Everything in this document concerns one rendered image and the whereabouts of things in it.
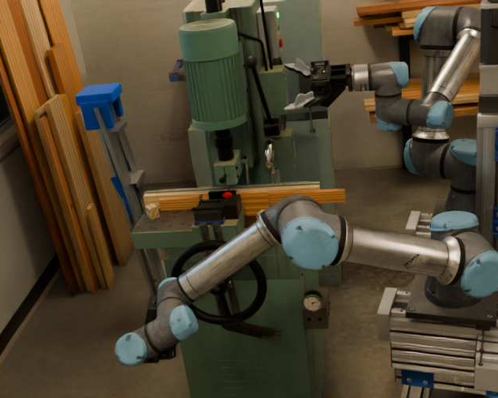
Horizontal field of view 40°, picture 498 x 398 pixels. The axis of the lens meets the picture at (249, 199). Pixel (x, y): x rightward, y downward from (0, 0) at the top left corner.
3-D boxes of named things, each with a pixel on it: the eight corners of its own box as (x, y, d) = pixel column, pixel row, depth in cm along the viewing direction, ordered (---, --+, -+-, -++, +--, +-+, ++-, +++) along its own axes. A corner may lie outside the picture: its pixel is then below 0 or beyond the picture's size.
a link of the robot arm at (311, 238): (493, 233, 171) (283, 193, 161) (522, 262, 158) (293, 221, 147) (476, 274, 176) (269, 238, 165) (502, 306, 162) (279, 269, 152)
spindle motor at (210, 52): (187, 134, 213) (171, 33, 200) (199, 115, 229) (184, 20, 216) (243, 130, 210) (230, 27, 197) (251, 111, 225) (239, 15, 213)
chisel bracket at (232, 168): (216, 189, 224) (213, 166, 221) (224, 173, 237) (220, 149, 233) (239, 189, 223) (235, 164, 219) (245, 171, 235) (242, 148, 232)
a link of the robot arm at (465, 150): (480, 193, 214) (481, 152, 208) (439, 185, 222) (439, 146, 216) (495, 178, 222) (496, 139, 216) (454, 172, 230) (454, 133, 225)
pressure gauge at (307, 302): (303, 317, 219) (301, 294, 215) (304, 309, 222) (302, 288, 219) (323, 316, 218) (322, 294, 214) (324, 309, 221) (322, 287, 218)
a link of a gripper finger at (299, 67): (288, 48, 201) (314, 61, 197) (291, 60, 206) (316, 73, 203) (281, 56, 200) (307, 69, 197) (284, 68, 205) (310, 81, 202)
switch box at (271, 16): (261, 59, 236) (255, 12, 229) (265, 52, 245) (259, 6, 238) (279, 58, 235) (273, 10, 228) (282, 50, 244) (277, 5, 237)
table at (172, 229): (124, 264, 216) (120, 247, 214) (150, 219, 244) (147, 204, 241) (318, 257, 205) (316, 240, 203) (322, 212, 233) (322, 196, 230)
